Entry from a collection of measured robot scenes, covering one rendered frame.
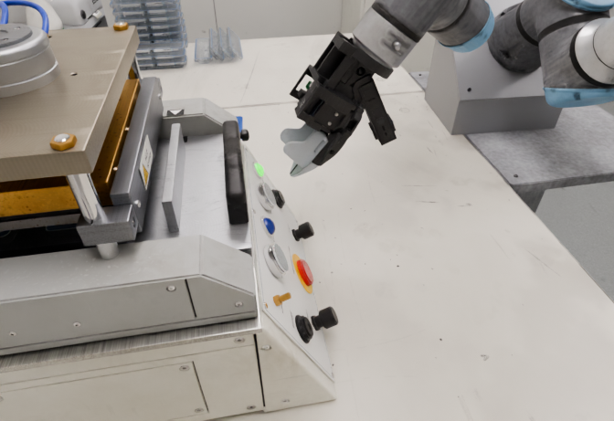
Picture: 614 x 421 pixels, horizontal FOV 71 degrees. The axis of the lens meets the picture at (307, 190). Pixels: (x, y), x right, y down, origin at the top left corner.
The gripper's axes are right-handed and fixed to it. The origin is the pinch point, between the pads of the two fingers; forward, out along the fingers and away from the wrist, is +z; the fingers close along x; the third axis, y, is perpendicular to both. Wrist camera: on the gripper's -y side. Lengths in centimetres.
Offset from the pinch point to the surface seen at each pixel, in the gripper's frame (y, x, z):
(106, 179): 25.9, 21.8, -2.9
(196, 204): 16.1, 15.4, 1.1
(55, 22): 45, -70, 27
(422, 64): -130, -193, -7
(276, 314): 6.1, 25.8, 3.0
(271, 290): 6.4, 22.9, 2.9
